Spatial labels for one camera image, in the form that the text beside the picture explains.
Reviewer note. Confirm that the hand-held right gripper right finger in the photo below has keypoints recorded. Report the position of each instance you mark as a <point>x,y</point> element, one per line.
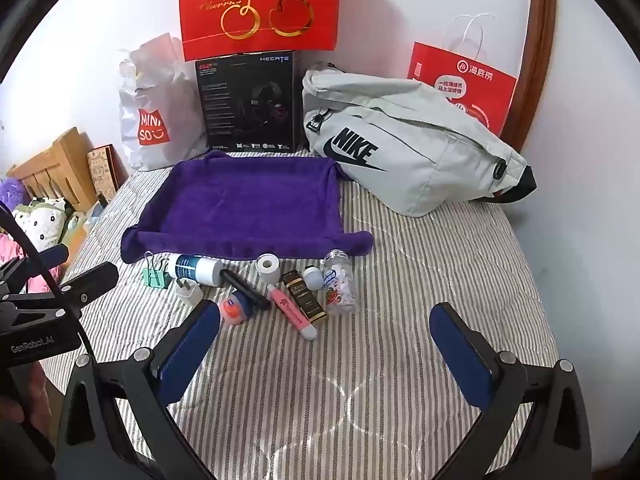
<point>460,355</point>

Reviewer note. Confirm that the brown wooden headboard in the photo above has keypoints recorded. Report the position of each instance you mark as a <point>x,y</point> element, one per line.
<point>542,35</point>

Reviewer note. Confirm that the green binder clip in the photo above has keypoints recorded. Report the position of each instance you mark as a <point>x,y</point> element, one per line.
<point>159,279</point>

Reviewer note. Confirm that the pink cloth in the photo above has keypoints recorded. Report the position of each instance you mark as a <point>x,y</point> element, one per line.
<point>20,255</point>

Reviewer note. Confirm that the white and blue USB light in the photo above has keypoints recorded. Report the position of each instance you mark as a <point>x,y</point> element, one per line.
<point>312,277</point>

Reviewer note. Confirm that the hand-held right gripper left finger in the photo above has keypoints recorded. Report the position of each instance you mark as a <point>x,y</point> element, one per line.
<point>190,350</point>

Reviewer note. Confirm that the person's left hand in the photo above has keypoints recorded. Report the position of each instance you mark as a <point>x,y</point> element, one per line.
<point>32,390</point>

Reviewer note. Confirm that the white plastic bag red label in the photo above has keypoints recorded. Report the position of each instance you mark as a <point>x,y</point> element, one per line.
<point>160,95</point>

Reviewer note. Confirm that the black pen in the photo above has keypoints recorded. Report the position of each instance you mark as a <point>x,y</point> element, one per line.
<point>245,290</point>

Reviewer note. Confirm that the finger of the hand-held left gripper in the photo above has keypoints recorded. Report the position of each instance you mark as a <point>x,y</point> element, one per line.
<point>50,259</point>
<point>92,282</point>

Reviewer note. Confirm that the pink lip gloss tube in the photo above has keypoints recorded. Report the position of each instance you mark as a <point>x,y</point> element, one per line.
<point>295,312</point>

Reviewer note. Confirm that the orange and blue small jar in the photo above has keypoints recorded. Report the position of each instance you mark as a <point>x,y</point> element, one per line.
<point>235,310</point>

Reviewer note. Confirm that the light wooden furniture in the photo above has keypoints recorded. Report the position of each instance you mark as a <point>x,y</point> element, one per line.
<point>65,155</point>

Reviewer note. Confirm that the patterned brown box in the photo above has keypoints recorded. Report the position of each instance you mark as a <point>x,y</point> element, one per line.
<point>102,170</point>

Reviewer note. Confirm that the grey waist bag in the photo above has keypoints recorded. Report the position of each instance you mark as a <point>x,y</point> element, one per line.
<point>425,160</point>

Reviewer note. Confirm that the black and brown lighter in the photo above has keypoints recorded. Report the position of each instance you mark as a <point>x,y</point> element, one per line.
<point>305,300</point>

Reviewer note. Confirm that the white bottle blue label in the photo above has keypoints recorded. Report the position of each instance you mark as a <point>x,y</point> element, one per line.
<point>200,271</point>

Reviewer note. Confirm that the black headphone box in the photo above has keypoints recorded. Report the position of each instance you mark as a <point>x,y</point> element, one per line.
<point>240,105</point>

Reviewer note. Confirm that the purple plush toy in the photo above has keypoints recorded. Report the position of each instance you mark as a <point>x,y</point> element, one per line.
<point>11,192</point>

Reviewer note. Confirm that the purple towel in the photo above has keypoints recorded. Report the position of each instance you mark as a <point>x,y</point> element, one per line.
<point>240,200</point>

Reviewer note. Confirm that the red gift bag gold print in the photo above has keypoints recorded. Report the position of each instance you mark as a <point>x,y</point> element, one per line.
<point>260,10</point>

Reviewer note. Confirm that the white charger plug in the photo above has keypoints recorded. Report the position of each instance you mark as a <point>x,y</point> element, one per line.
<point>189,294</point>

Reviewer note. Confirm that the clear candy bottle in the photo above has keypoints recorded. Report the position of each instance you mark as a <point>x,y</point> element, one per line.
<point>340,285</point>

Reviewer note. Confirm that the white tape roll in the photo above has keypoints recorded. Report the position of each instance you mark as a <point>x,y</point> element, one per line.
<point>267,267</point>

